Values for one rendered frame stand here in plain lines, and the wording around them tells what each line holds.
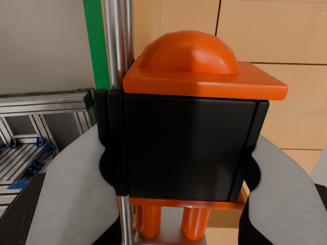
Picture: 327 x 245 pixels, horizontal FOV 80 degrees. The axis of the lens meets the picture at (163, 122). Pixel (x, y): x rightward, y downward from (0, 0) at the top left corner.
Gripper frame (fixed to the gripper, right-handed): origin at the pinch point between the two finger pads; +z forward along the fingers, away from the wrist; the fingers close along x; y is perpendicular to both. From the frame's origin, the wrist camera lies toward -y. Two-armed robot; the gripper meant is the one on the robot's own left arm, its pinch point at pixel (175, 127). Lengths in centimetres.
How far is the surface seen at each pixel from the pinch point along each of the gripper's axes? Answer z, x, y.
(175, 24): 66, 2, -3
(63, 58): 120, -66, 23
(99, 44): 120, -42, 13
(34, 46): 120, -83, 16
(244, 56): 66, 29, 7
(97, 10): 120, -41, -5
